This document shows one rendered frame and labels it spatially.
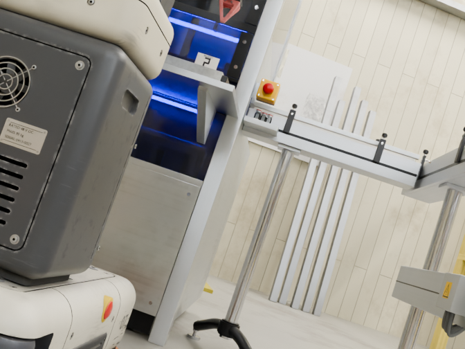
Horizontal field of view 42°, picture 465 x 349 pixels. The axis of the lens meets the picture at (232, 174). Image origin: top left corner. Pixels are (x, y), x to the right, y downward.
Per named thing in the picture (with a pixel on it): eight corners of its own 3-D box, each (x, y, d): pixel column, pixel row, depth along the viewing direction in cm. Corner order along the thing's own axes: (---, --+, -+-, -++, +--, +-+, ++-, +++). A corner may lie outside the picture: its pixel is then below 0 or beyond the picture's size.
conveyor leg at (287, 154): (214, 332, 236) (278, 146, 242) (236, 340, 235) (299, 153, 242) (212, 335, 227) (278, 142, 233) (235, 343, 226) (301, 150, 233)
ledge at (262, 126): (244, 127, 236) (245, 122, 236) (276, 138, 235) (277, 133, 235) (243, 120, 222) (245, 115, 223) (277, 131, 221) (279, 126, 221)
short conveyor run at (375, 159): (241, 129, 231) (254, 90, 233) (242, 136, 247) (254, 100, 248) (415, 186, 226) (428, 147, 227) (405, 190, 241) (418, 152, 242)
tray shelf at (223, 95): (68, 66, 236) (70, 61, 237) (239, 122, 230) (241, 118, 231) (19, 22, 189) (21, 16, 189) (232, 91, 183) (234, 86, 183)
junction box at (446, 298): (434, 306, 152) (445, 271, 152) (454, 313, 151) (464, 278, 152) (448, 311, 140) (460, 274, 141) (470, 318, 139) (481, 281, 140)
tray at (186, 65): (160, 85, 222) (163, 76, 223) (227, 107, 220) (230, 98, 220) (140, 57, 189) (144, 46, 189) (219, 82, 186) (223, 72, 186)
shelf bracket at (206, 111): (196, 142, 222) (208, 109, 223) (204, 144, 222) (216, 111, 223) (185, 124, 189) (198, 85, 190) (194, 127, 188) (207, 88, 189)
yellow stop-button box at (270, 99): (256, 100, 230) (261, 82, 230) (274, 106, 229) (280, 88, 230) (255, 95, 222) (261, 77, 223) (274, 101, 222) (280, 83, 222)
